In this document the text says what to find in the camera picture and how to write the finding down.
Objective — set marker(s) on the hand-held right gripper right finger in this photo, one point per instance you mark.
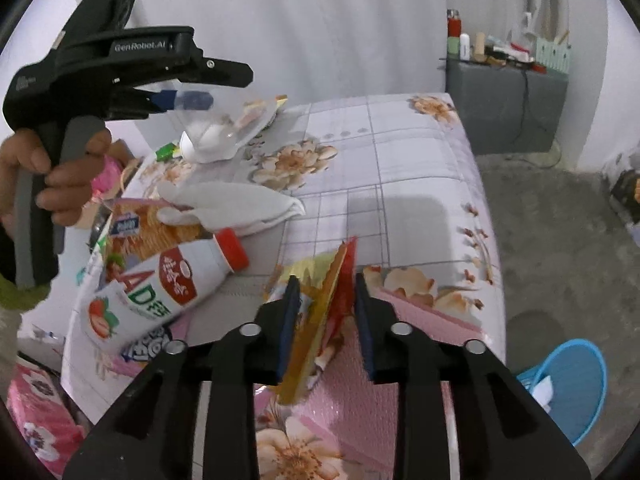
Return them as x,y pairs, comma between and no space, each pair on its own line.
364,330

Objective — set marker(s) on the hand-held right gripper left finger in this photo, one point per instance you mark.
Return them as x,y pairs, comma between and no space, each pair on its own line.
289,325

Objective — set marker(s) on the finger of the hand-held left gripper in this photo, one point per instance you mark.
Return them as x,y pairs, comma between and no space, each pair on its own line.
165,100
225,72

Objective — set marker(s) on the yellow and red snack wrapper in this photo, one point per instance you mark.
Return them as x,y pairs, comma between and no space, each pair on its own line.
325,300

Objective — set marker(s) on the clear plastic bag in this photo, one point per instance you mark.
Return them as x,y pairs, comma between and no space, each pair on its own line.
220,130

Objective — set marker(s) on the white cloth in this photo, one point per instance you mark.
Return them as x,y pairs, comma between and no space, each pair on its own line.
240,205

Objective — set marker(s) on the blue plastic basket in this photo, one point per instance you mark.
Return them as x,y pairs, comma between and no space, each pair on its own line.
575,385

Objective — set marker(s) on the person's left hand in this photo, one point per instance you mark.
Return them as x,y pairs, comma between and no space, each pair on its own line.
65,185

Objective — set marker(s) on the green and yellow packet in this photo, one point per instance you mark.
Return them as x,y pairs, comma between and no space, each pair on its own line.
167,152

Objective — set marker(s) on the pink plastic bag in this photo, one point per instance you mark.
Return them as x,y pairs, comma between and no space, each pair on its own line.
107,180

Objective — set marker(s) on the white bottle with red cap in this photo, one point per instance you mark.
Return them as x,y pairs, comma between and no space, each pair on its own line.
165,280

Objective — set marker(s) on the pink crisps snack bag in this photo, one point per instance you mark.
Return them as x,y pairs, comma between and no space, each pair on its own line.
160,232

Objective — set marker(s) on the floral tablecloth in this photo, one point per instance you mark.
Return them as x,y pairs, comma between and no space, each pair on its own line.
400,170

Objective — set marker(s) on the white paper scrap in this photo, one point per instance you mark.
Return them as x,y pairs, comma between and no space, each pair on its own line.
542,390

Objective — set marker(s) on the small green box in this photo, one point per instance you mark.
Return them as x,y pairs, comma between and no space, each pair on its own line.
453,46

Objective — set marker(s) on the small white bottle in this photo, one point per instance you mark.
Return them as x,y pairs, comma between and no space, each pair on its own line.
465,46

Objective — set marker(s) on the beige cylinder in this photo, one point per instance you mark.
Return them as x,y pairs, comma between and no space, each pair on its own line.
480,47

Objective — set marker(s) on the grey cabinet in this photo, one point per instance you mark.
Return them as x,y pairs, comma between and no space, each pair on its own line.
490,105

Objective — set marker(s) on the pink floral box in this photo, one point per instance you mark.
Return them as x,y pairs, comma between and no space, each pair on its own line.
40,410

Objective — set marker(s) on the dark bag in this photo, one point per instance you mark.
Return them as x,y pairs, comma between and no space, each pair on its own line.
625,195

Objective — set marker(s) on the green patterned box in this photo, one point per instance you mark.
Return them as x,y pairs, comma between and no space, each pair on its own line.
552,55

